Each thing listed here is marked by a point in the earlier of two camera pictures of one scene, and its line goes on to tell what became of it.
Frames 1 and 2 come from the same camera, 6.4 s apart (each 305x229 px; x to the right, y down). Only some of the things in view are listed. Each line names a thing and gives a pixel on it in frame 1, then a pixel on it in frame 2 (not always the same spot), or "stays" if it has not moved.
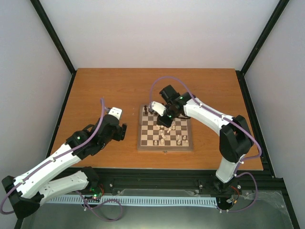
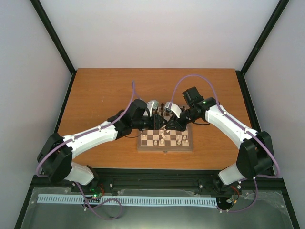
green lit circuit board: [96, 196] stays
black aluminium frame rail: [247, 180] stays
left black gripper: [121, 134] to [156, 125]
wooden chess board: [152, 137] stays
